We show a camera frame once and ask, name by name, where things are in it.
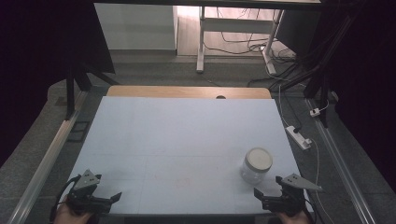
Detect cream round jar lid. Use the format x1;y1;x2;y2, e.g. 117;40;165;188
244;147;274;174

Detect clear glass jar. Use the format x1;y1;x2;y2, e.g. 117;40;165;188
239;159;266;187

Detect black floor cables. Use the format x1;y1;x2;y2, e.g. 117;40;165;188
204;7;298;64

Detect white desk frame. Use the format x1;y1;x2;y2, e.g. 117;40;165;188
195;6;285;76

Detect white power strip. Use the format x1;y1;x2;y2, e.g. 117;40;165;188
285;125;313;151

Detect aluminium rail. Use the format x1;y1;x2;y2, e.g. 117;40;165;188
7;90;91;224
304;97;378;224

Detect person's right hand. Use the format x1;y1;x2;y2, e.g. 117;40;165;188
276;210;313;224

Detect black rectangular bracket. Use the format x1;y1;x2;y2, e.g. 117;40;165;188
66;119;92;144

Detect white panel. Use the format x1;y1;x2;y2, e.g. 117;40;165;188
93;3;179;51

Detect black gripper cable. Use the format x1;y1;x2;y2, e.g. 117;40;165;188
305;199;318;224
49;175;82;224

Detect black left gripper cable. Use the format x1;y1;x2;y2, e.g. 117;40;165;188
49;175;82;224

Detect person's left hand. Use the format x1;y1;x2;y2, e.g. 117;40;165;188
53;203;94;224

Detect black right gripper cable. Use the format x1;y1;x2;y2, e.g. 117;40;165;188
305;199;318;224

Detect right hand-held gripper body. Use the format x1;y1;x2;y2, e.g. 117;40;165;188
262;173;323;217

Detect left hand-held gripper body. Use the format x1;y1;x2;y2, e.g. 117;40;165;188
65;169;113;217

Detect black metal stand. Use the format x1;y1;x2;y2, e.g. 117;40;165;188
270;13;358;129
63;57;121;121

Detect black curtain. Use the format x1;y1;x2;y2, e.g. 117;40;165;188
320;0;396;195
0;0;117;167

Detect wooden table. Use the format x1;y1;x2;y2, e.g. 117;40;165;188
106;85;273;100

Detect white power strip cable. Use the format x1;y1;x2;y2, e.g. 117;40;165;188
277;84;336;224

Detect pale blue board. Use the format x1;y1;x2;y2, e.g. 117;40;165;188
53;95;314;217

